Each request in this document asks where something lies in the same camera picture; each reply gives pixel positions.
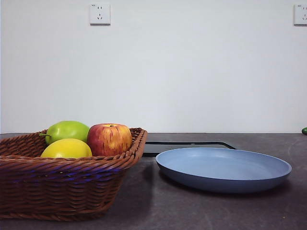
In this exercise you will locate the blue round plate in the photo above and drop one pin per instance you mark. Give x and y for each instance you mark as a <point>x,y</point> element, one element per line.
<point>223,165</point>

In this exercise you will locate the yellow lemon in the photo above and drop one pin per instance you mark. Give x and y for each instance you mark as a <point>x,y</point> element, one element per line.
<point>67,149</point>

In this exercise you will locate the brown wicker basket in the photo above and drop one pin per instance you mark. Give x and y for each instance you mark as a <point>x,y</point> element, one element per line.
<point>60,187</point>

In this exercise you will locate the black flat tray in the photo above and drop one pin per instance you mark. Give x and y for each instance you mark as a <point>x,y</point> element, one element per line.
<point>153,149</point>

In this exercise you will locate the red apple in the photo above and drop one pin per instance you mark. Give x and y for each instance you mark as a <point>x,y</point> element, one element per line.
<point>108,140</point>

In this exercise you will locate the green apple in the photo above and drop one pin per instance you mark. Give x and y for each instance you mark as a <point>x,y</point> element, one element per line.
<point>67,130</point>

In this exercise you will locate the small green vegetable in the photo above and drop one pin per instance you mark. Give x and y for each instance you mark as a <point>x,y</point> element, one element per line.
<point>304,131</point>

